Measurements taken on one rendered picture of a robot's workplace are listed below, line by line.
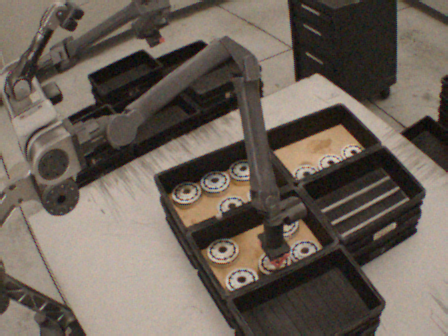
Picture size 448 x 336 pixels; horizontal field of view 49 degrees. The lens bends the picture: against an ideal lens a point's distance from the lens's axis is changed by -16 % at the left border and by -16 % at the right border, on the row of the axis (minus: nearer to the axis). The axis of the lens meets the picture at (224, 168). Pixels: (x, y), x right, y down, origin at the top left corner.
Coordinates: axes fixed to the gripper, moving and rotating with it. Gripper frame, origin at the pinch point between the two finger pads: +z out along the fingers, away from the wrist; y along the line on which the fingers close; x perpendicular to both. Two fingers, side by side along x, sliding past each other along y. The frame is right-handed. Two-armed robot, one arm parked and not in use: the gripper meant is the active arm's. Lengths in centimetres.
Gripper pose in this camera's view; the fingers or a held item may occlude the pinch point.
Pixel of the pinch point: (274, 260)
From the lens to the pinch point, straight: 176.4
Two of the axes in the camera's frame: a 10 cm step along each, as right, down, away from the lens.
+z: 0.9, 7.3, 6.8
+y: -4.2, -5.9, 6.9
